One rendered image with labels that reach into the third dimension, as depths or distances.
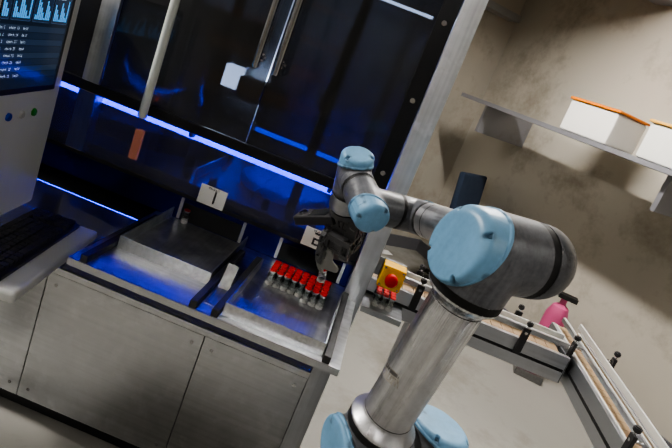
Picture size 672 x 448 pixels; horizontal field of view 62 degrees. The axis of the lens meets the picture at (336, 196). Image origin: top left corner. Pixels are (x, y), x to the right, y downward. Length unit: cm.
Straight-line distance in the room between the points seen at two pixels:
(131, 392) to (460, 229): 151
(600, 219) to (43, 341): 363
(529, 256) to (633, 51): 400
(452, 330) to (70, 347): 152
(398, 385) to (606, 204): 367
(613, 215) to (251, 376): 315
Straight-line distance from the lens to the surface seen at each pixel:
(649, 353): 421
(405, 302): 182
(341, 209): 123
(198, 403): 200
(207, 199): 172
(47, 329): 212
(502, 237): 76
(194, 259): 161
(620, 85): 467
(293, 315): 149
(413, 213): 115
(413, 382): 88
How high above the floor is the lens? 155
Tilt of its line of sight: 14 degrees down
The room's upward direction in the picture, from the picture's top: 21 degrees clockwise
